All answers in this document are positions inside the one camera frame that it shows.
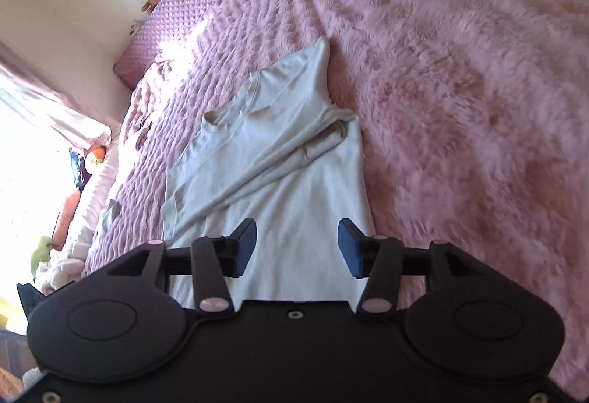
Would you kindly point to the white shirt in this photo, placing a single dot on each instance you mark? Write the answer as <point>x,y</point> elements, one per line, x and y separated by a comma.
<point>294,182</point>

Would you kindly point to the pink curtain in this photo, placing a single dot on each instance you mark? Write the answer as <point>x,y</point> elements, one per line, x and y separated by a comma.
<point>50,108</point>

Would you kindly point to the orange cushion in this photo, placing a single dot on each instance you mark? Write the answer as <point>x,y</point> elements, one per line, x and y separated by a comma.
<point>65,214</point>

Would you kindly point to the orange and white plush toy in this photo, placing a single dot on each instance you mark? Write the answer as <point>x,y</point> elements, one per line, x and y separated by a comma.
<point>95,157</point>

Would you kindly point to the purple quilted headboard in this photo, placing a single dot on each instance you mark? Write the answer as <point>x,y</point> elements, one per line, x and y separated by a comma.
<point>184,16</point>

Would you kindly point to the green plush toy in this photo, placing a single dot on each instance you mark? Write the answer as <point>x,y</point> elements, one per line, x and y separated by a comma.
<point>41,252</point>

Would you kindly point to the pink quilted bedspread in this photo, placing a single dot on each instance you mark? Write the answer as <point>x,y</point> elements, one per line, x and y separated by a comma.
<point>152,117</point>

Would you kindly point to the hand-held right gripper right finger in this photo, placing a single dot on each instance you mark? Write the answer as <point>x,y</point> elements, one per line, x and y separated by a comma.
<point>348,246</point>

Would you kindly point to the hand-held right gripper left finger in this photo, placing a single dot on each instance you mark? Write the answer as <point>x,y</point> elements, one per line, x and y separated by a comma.
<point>246,243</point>

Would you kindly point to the dark blue patterned cloth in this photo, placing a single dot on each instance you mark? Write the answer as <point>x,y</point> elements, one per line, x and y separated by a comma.
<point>77,168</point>

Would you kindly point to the pink fluffy blanket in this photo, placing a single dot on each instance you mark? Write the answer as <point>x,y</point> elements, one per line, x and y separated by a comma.
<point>460,108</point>

